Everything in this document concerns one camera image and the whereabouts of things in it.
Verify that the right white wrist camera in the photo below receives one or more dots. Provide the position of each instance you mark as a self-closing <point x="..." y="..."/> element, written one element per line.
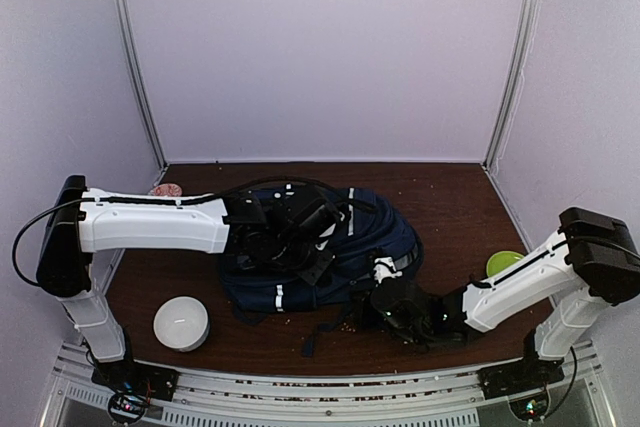
<point x="385" y="268"/>

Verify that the white front rail frame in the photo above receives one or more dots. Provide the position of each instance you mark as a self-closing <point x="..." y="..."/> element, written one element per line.
<point x="443" y="397"/>

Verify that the white ceramic bowl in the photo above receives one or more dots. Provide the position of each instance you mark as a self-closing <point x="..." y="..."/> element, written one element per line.
<point x="181" y="324"/>

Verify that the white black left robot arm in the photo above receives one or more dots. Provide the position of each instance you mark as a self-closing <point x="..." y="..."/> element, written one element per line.
<point x="85" y="221"/>

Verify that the aluminium frame post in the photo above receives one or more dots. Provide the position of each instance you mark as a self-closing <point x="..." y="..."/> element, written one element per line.
<point x="137" y="83"/>
<point x="524" y="33"/>

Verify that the right aluminium frame post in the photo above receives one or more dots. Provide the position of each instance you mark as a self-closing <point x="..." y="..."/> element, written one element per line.
<point x="524" y="33"/>

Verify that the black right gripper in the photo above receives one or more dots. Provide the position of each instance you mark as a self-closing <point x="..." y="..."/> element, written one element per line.
<point x="362" y="301"/>

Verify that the green plate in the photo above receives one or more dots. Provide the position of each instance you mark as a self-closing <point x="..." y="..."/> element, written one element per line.
<point x="501" y="260"/>

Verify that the pink patterned small bowl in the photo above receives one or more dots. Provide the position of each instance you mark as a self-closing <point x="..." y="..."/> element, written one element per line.
<point x="166" y="190"/>

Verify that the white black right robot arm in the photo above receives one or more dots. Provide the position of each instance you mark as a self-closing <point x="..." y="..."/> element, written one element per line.
<point x="591" y="259"/>

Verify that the navy blue student backpack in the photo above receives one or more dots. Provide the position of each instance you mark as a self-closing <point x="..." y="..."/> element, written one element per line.
<point x="369" y="238"/>

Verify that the left aluminium frame post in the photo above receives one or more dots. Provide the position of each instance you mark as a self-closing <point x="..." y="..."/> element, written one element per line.
<point x="137" y="83"/>

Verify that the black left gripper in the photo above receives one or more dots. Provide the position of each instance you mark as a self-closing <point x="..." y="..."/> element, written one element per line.
<point x="312" y="275"/>

